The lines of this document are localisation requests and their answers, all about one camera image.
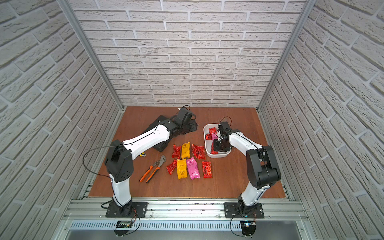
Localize red tea bag box bottom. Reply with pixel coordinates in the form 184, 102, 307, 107
211, 142, 219, 155

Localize white plastic storage box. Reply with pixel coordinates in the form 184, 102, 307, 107
203, 123, 231, 158

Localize red tea bag end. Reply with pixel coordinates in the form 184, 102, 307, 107
209, 127, 218, 137

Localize pink foil tea bag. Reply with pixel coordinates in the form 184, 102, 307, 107
187, 158, 200, 180

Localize yellow foil tea bag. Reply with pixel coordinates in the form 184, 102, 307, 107
177, 159, 188, 180

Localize red foil tea bag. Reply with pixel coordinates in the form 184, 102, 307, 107
167, 159, 178, 175

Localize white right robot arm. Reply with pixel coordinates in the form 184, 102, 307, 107
213, 122, 282, 215

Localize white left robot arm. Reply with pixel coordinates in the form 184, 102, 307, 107
105, 106, 198, 208

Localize black plastic tool case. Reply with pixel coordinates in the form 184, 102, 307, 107
148, 116, 185, 152

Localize right controller board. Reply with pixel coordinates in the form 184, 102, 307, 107
240, 221, 257, 238

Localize controller board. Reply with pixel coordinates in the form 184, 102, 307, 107
114, 221, 135, 237
240, 221, 257, 238

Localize left controller board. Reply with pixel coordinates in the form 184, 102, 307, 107
114, 221, 135, 237

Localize orange handled pliers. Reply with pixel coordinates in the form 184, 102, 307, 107
139, 155, 166, 184

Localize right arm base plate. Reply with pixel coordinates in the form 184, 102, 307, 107
224, 202, 265, 219

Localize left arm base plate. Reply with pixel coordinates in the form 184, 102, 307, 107
106, 201, 148, 218

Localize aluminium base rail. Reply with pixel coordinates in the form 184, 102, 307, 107
53, 197, 315, 240

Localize aluminium corner post right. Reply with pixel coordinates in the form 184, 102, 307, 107
256, 0, 317, 112

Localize aluminium corner post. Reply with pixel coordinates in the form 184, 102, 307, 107
256, 0, 317, 112
58, 0, 125, 112

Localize aluminium corner post left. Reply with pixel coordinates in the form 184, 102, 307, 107
58, 0, 125, 112

